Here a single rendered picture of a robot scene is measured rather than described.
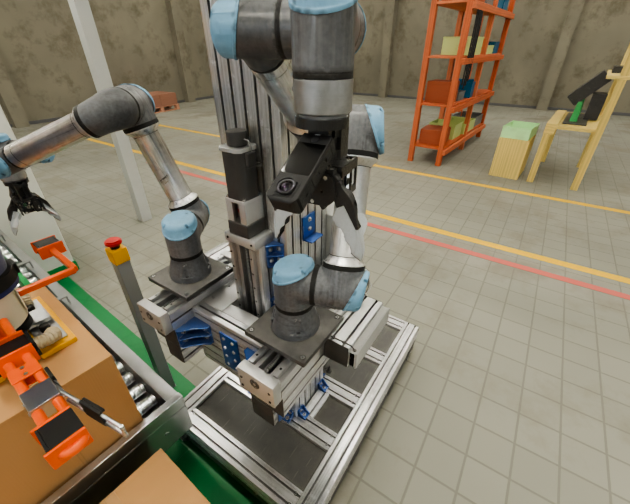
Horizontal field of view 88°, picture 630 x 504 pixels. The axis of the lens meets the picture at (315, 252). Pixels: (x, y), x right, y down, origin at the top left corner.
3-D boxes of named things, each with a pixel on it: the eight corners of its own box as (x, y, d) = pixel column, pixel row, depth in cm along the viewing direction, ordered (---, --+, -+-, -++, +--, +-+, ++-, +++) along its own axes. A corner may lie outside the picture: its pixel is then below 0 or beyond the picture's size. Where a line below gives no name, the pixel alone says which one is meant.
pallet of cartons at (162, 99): (163, 106, 1119) (159, 90, 1093) (182, 109, 1071) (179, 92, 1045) (123, 112, 1019) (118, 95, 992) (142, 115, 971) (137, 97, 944)
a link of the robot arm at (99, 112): (132, 126, 92) (-4, 190, 100) (146, 119, 101) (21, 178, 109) (103, 84, 86) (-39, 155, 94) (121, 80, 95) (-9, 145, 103)
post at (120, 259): (160, 387, 200) (103, 248, 147) (170, 379, 205) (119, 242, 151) (166, 393, 197) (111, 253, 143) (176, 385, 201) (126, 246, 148)
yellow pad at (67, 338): (9, 313, 118) (1, 303, 116) (41, 299, 125) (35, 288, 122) (43, 360, 101) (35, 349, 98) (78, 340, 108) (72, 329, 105)
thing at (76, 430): (39, 444, 69) (28, 431, 67) (77, 417, 74) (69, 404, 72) (54, 470, 65) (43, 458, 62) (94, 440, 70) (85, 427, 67)
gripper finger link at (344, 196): (369, 222, 46) (338, 167, 44) (366, 226, 45) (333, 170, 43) (343, 233, 49) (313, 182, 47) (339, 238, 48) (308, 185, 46)
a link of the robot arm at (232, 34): (296, 112, 93) (209, -31, 45) (334, 114, 91) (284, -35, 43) (292, 153, 94) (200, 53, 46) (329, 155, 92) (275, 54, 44)
